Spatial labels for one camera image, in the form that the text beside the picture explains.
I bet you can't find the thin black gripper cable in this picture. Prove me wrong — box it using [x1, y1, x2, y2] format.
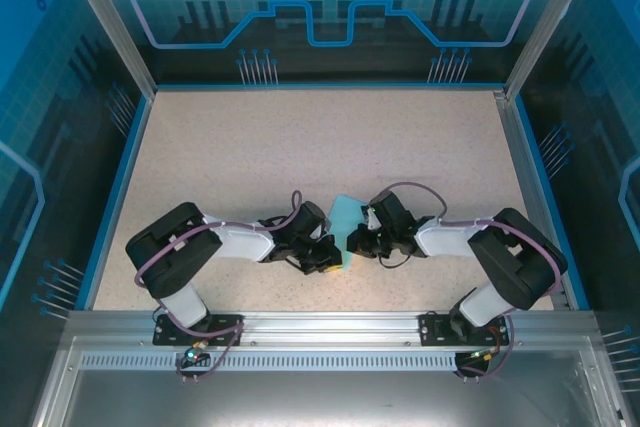
[377, 246, 419, 269]

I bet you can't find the blue table edge strip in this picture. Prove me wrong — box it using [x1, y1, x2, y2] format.
[82, 81, 591, 311]

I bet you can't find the blue printed left side panel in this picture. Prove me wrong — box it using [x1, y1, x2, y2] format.
[0, 0, 146, 427]

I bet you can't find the left cable connector green light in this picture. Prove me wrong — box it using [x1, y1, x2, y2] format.
[182, 344, 209, 366]

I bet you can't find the blue printed right side panel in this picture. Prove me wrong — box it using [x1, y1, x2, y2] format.
[519, 0, 640, 398]

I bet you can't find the aluminium frame post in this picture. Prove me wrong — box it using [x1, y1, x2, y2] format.
[57, 0, 159, 96]
[504, 0, 604, 101]

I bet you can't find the slotted aluminium cable duct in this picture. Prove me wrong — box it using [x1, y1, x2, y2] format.
[79, 352, 459, 369]

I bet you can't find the cable connector green light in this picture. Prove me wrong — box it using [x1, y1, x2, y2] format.
[467, 346, 504, 363]
[182, 344, 209, 366]

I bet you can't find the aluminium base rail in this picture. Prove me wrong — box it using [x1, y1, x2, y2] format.
[64, 310, 601, 344]

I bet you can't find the sheet metal tray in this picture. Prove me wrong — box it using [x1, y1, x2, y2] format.
[29, 336, 640, 427]

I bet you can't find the left aluminium frame post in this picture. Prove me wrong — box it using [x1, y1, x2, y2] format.
[57, 0, 159, 96]

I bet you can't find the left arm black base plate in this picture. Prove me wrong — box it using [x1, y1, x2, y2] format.
[152, 313, 246, 347]

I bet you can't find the aluminium side rail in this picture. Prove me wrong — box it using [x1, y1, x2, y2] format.
[492, 89, 571, 311]

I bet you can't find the right aluminium frame post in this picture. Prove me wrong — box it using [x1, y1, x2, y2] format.
[504, 0, 604, 101]

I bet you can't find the right cable connector green light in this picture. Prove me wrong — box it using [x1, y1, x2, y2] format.
[467, 346, 504, 363]

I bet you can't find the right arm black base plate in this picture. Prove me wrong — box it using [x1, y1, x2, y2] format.
[418, 311, 516, 347]

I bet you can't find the light blue paper sheet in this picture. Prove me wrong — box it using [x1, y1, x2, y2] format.
[327, 194, 365, 271]

